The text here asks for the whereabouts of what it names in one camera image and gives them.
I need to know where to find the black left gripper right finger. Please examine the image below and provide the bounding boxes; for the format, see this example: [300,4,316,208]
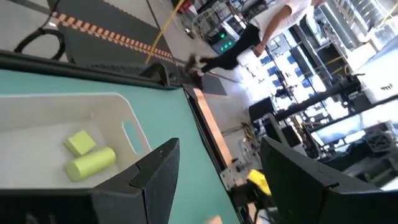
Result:
[260,136,398,224]

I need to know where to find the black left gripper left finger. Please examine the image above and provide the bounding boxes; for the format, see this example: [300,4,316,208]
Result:
[0,138,181,224]

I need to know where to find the small yellow foam cube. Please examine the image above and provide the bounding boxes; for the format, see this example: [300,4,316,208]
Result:
[63,129,97,158]

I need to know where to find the yellow clamp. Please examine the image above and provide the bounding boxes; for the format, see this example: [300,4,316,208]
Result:
[247,169,272,197]

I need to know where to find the yellow foam cylinder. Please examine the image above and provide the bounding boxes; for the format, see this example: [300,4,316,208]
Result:
[64,146,117,183]

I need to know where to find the black monitor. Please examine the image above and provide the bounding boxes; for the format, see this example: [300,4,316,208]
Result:
[248,96,276,123]

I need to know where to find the green table mat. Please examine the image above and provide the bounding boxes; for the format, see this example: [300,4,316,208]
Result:
[0,68,242,224]

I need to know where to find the white plastic bin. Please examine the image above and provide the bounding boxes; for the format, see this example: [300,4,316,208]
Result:
[0,92,153,190]

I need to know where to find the black perforated plate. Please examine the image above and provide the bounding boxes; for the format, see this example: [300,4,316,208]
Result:
[86,63,150,75]

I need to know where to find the person's hand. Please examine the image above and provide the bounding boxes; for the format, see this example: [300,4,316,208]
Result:
[253,43,265,58]

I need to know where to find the black striped-edge floor mat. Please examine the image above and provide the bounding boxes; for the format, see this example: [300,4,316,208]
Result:
[58,24,175,74]
[54,0,170,54]

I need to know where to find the black device green lights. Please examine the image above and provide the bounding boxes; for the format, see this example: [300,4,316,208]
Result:
[208,29,240,55]

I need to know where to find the person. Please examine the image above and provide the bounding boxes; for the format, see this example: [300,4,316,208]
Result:
[185,0,327,78]

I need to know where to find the grey metal bracket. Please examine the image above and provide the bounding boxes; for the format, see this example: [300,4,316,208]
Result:
[220,157,249,191]

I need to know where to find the black table frame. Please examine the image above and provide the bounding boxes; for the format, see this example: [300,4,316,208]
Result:
[0,49,249,224]

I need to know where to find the black floor cable with loop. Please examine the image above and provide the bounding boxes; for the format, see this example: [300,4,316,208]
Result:
[14,0,67,62]

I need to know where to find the yellow floor cable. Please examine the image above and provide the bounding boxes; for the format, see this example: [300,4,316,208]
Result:
[144,0,186,65]

